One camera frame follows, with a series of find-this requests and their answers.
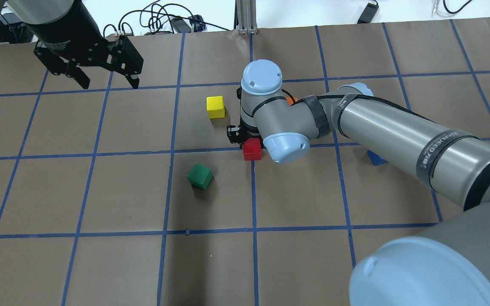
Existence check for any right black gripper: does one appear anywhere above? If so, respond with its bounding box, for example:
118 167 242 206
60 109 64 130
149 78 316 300
226 85 267 149

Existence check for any black equipment on desk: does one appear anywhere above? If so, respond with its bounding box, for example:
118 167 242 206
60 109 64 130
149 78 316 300
0 12 34 43

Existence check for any red wooden block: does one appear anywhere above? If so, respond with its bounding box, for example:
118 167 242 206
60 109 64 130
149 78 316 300
242 138 262 161

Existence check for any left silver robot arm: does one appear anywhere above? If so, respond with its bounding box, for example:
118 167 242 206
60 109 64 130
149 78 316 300
0 0 144 89

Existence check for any black power adapter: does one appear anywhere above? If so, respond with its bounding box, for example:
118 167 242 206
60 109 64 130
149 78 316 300
170 17 192 33

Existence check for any blue wooden block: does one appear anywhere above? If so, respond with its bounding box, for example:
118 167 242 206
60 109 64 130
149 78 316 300
366 150 388 166

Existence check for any green wooden block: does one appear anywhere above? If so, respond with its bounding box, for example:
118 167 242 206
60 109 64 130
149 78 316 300
186 163 214 190

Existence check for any aluminium frame post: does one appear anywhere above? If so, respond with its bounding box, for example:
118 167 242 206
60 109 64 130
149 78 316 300
234 0 258 35

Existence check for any black cables bundle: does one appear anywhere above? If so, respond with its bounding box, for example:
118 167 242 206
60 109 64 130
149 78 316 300
103 0 231 39

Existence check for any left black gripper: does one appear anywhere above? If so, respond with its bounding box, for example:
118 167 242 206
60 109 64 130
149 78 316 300
34 35 144 90

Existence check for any orange wooden block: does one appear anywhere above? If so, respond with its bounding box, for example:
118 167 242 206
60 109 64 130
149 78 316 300
286 96 297 106

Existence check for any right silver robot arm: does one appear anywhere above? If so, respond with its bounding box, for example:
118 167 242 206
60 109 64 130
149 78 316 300
226 59 490 306

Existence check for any yellow wooden block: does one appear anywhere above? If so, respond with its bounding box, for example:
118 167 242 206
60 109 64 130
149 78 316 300
206 96 225 119

